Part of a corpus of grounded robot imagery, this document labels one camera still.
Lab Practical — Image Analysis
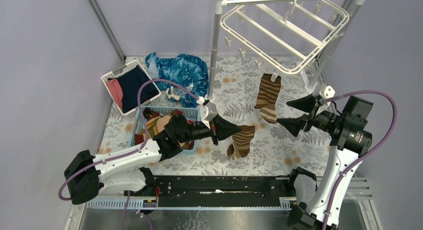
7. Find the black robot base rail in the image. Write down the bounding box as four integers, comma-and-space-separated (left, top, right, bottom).
124, 175, 296, 208

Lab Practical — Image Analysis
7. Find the blue patterned cloth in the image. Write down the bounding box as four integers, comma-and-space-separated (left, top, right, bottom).
145, 52, 209, 108

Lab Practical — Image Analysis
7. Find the brown striped sock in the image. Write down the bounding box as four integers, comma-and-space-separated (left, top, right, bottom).
227, 125, 255, 160
254, 73, 282, 124

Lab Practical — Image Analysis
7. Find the pile of assorted socks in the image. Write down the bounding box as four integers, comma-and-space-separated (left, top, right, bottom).
134, 108, 183, 145

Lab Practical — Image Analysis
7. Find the pink folded garment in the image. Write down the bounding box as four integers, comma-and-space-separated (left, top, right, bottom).
106, 79, 123, 109

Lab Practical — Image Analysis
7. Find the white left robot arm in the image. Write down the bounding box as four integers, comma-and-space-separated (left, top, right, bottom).
58, 115, 241, 205

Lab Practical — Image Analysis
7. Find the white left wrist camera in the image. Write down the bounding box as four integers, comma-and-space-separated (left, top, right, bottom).
197, 97, 217, 129

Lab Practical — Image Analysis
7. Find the floral patterned table mat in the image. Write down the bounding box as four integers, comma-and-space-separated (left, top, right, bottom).
94, 56, 330, 176

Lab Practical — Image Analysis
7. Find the dark navy folded garment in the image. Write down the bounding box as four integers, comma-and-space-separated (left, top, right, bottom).
107, 65, 150, 113

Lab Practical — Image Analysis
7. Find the white clip drying hanger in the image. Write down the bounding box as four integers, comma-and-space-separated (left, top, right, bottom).
220, 0, 350, 76

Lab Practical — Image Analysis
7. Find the white plastic basket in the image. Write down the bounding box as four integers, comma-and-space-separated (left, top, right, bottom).
101, 60, 161, 116

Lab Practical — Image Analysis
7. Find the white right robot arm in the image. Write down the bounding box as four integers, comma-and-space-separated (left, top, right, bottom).
277, 94, 373, 230

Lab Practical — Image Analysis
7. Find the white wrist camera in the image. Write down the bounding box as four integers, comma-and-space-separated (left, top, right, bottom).
197, 97, 217, 129
312, 84, 335, 105

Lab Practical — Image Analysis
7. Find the light blue sock basket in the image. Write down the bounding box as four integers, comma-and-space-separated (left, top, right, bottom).
128, 106, 200, 155

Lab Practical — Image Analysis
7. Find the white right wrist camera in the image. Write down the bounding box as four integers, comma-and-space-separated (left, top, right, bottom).
312, 84, 335, 105

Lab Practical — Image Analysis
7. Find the silver white drying rack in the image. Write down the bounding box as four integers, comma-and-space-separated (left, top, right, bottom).
208, 0, 365, 98

